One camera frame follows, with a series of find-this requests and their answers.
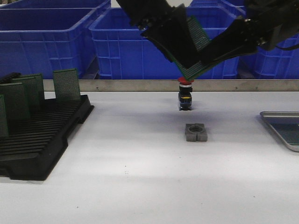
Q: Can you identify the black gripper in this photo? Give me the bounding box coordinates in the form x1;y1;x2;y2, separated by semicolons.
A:
117;0;197;68
199;0;299;65

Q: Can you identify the green perforated board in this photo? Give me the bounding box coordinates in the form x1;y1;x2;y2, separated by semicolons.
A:
53;68;81;102
167;15;223;81
270;123;299;145

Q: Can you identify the green perforated board front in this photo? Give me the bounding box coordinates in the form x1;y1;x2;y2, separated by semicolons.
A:
270;123;299;145

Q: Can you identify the silver metal tray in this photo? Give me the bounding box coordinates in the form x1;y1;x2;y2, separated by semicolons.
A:
260;111;299;152

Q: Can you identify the green board rear back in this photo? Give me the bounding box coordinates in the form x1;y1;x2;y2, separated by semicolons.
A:
21;73;45;104

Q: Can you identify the green board rear middle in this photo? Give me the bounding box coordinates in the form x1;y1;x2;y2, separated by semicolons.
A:
12;76;41;112

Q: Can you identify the green board left middle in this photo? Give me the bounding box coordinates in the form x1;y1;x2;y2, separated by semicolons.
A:
0;83;30;121

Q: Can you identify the black slotted board rack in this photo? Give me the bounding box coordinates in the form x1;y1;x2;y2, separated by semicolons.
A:
0;95;94;181

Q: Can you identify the green board far left edge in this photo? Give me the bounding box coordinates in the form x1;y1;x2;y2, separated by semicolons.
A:
0;95;9;139

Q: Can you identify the blue rear right crate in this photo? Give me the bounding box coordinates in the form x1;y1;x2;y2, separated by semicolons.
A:
189;0;245;9

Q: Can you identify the blue right plastic crate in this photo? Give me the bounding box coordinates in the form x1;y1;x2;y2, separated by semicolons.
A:
235;4;299;80

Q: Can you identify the blue plastic crate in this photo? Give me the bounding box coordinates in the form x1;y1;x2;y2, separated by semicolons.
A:
235;4;299;80
0;8;97;79
89;6;239;80

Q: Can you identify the blue centre plastic crate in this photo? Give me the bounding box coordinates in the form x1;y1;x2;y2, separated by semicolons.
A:
89;6;239;80

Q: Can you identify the red emergency stop button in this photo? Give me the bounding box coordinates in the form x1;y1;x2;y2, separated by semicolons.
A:
178;77;193;111

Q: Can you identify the grey metal clamp block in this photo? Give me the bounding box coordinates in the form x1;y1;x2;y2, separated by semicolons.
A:
185;123;208;142

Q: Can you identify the blue left plastic crate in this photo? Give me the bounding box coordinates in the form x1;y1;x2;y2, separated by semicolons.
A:
0;8;97;79

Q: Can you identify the blue rear left crate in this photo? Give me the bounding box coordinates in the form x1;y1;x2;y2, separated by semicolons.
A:
0;0;111;14

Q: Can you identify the steel table edge rail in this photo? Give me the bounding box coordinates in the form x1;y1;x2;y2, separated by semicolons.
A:
43;79;299;93

